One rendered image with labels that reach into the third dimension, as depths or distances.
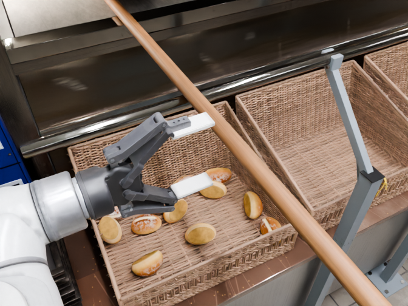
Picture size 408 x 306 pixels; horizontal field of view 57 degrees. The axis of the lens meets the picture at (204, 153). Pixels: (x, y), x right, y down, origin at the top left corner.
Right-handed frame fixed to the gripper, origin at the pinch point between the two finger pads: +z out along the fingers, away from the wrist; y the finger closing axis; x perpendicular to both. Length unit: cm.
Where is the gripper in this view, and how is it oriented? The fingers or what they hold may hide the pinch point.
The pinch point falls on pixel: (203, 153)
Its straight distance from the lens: 62.0
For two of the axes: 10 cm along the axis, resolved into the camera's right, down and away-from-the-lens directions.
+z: 8.9, -3.2, 3.3
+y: 0.0, 7.2, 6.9
